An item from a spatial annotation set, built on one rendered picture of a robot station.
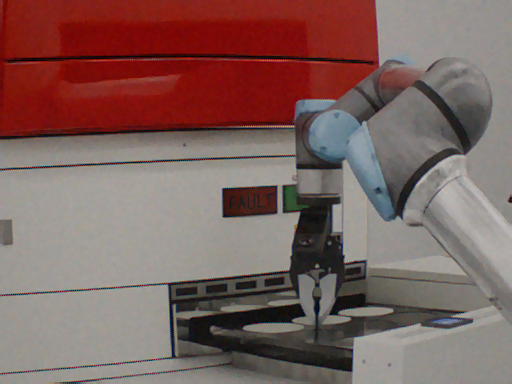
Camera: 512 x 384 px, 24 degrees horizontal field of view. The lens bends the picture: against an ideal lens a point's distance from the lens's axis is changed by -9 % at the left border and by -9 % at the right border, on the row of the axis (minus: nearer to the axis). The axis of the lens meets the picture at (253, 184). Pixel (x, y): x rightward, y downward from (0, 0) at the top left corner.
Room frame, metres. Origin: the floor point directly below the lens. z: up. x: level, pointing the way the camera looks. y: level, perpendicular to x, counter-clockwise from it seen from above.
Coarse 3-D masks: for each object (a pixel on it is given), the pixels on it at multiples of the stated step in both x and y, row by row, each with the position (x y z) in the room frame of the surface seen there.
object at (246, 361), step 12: (240, 360) 2.09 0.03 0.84; (252, 360) 2.06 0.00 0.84; (264, 360) 2.04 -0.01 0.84; (276, 360) 2.01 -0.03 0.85; (288, 360) 2.00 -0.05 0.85; (264, 372) 2.04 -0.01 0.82; (276, 372) 2.01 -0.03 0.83; (288, 372) 1.99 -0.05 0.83; (300, 372) 1.97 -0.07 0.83; (312, 372) 1.95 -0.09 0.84; (324, 372) 1.93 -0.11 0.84; (336, 372) 1.90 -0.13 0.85; (348, 372) 1.88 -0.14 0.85
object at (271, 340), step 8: (216, 328) 2.04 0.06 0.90; (224, 328) 2.03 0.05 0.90; (232, 336) 2.01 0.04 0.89; (240, 336) 1.99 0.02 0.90; (248, 336) 1.98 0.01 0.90; (256, 336) 1.96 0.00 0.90; (264, 336) 1.95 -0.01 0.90; (272, 336) 1.94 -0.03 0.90; (272, 344) 1.94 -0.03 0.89; (280, 344) 1.92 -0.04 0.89; (288, 344) 1.91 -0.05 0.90; (296, 344) 1.89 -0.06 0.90; (304, 344) 1.88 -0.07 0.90; (312, 344) 1.87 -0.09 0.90; (320, 344) 1.86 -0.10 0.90; (320, 352) 1.85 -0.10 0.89; (328, 352) 1.84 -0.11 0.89; (336, 352) 1.82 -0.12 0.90; (344, 352) 1.81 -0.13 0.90; (352, 352) 1.80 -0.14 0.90
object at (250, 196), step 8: (232, 192) 2.14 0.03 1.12; (240, 192) 2.15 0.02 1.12; (248, 192) 2.16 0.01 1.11; (256, 192) 2.17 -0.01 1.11; (264, 192) 2.18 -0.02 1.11; (272, 192) 2.19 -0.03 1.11; (232, 200) 2.14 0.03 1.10; (240, 200) 2.15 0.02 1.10; (248, 200) 2.16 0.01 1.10; (256, 200) 2.17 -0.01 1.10; (264, 200) 2.18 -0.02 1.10; (272, 200) 2.19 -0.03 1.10; (232, 208) 2.14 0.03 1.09; (240, 208) 2.15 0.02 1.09; (248, 208) 2.16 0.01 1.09; (256, 208) 2.17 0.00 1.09; (264, 208) 2.18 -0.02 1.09; (272, 208) 2.19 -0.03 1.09
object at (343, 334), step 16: (272, 320) 2.13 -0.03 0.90; (288, 320) 2.13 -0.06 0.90; (352, 320) 2.10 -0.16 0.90; (368, 320) 2.09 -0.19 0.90; (384, 320) 2.08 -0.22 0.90; (400, 320) 2.07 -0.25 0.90; (416, 320) 2.05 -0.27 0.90; (288, 336) 1.96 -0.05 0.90; (304, 336) 1.96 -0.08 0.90; (320, 336) 1.95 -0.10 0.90; (336, 336) 1.95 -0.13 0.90; (352, 336) 1.94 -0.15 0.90
